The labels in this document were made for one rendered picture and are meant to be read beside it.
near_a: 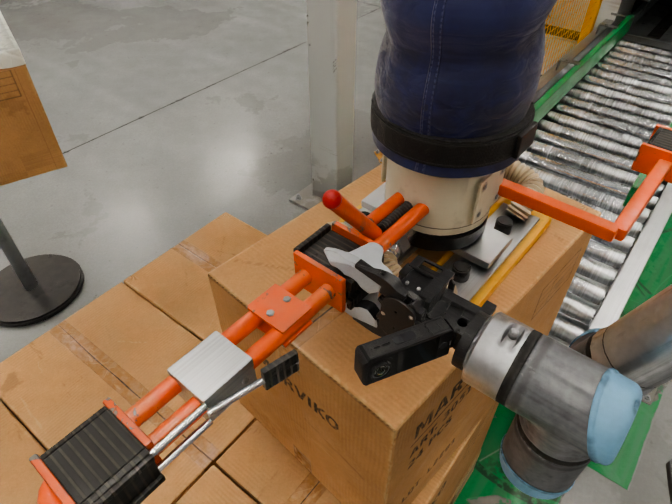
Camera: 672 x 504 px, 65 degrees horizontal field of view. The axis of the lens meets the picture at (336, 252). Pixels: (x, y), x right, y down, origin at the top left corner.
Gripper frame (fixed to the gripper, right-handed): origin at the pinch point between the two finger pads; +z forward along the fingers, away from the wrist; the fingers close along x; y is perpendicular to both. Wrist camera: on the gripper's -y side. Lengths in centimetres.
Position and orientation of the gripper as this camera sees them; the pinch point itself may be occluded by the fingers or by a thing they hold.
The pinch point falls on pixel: (328, 275)
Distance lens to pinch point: 67.6
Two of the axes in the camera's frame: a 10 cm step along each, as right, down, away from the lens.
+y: 6.1, -5.4, 5.7
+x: 0.1, -7.2, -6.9
